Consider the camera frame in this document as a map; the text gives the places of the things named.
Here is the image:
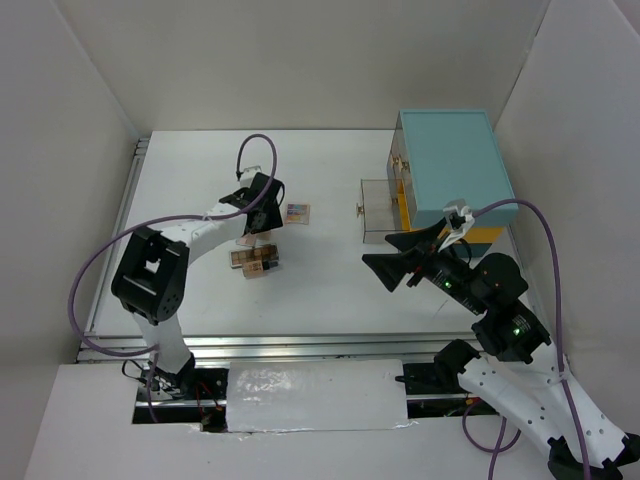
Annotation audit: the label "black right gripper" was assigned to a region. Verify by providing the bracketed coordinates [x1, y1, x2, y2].
[360, 215, 486, 312]

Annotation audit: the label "clear bottom drawer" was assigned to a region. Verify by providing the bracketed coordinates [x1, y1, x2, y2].
[356, 179, 410, 244]

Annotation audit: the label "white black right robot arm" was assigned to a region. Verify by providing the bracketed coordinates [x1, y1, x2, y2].
[362, 222, 639, 479]

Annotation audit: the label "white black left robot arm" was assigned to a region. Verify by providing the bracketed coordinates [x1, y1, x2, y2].
[111, 171, 285, 399]

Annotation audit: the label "pink eyeshadow palette tilted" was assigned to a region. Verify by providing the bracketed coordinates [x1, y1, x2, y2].
[236, 234, 257, 248]

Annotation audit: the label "colourful small eyeshadow palette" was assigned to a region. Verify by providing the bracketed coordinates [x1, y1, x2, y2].
[285, 203, 310, 225]

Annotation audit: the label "long eyeshadow palette horizontal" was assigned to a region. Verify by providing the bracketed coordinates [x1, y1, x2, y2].
[229, 243, 279, 269]

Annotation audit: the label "teal yellow drawer cabinet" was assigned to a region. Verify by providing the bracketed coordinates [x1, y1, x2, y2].
[387, 109, 514, 232]

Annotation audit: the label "white foam front panel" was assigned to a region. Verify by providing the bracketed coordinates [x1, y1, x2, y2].
[226, 359, 409, 433]

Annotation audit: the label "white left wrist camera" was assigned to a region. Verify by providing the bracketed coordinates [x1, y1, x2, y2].
[239, 165, 262, 188]

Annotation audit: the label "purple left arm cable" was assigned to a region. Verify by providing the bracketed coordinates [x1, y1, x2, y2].
[67, 133, 280, 424]

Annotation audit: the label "aluminium table frame rails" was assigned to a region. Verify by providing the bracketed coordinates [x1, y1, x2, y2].
[75, 134, 551, 364]

